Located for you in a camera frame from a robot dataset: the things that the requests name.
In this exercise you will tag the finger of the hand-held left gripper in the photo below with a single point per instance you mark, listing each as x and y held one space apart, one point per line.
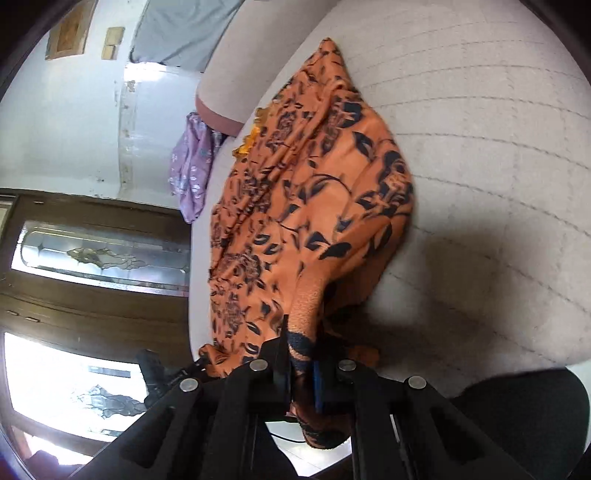
152 369

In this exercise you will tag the beige wall switch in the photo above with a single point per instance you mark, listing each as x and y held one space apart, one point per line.
113 42

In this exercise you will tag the purple floral cloth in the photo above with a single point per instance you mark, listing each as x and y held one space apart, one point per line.
189 166

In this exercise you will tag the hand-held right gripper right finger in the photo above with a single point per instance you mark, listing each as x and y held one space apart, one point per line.
319 390

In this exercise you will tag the grey pillow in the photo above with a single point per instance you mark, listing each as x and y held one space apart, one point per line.
184 32

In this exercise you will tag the beige brown bolster cushion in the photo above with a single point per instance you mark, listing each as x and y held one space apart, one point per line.
240 69

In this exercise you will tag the framed wall picture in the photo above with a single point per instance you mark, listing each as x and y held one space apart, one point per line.
69 32

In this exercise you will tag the orange black floral cloth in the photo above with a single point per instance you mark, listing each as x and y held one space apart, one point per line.
300 207

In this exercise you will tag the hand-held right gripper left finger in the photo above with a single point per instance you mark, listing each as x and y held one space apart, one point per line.
277 369

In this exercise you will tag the wooden door with glass panels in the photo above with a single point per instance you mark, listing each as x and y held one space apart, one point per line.
92 304

